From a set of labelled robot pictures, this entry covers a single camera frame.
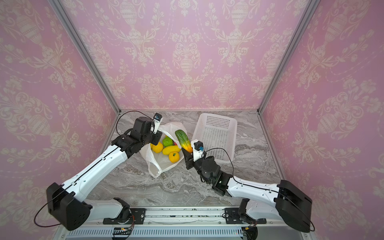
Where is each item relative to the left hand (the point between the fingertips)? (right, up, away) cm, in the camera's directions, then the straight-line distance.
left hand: (158, 131), depth 80 cm
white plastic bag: (+2, -14, -11) cm, 18 cm away
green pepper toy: (+2, -8, +17) cm, 18 cm away
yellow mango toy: (+3, -12, +15) cm, 20 cm away
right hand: (+16, -8, -7) cm, 19 cm away
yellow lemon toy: (-4, -12, +15) cm, 19 cm away
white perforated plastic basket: (+36, -2, +27) cm, 45 cm away
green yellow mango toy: (+14, -4, -10) cm, 18 cm away
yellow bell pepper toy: (+7, -16, +10) cm, 20 cm away
